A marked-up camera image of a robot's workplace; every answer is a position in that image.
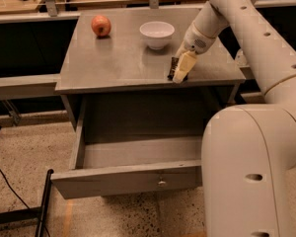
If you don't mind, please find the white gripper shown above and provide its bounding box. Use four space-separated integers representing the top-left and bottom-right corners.
173 24 216 84

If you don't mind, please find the clear sanitizer pump bottle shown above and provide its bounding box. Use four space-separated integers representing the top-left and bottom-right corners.
235 49 248 67

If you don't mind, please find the black floor cable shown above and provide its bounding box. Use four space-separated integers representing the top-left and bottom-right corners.
0 158 52 237

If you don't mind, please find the grey wooden drawer cabinet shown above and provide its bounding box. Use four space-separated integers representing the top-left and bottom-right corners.
56 8 245 144

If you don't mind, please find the black metal stand frame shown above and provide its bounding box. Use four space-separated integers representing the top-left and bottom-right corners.
0 169 53 237

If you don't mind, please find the open grey top drawer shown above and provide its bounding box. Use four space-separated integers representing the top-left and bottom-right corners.
51 118 202 199

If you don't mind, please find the white ceramic bowl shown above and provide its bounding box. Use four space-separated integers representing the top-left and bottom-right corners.
139 21 175 50

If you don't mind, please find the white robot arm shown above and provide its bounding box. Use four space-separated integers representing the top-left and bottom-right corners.
173 0 296 237

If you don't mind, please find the red apple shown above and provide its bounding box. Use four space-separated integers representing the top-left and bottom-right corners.
91 15 111 38

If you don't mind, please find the metal drawer knob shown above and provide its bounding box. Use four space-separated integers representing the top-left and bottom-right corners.
158 181 167 188

